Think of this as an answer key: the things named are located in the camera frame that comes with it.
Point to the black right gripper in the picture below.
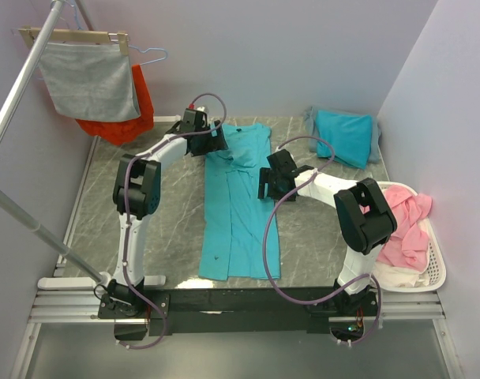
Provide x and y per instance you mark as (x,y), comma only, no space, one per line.
(266,177)

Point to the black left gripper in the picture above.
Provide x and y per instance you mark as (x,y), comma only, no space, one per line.
(216,144)

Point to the turquoise t shirt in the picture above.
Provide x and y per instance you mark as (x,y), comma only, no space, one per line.
(235,218)
(349,135)

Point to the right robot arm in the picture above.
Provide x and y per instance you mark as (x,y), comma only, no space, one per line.
(366,221)

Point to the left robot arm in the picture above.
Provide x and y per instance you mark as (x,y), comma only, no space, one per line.
(137,194)

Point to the white rack foot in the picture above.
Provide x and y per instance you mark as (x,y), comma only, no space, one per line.
(166,119)

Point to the orange hanging garment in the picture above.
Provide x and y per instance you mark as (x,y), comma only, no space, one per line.
(118,133)

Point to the folded turquoise t shirt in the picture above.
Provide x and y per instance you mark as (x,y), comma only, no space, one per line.
(349,135)

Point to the grey hanging cloth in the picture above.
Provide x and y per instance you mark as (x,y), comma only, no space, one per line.
(90,82)

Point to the pink t shirt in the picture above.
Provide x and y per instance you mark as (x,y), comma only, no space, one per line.
(408,244)

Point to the white laundry basket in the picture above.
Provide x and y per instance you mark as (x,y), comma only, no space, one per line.
(436,269)

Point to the wooden clip hanger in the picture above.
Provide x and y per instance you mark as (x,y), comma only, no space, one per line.
(30,34)

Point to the metal clothes rack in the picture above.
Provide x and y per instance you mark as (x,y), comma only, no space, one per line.
(7,112)

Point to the black base beam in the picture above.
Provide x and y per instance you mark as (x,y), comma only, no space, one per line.
(232,310)

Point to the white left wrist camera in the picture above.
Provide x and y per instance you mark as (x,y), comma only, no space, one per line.
(203,109)

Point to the aluminium rail frame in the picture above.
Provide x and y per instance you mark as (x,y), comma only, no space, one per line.
(68,307)

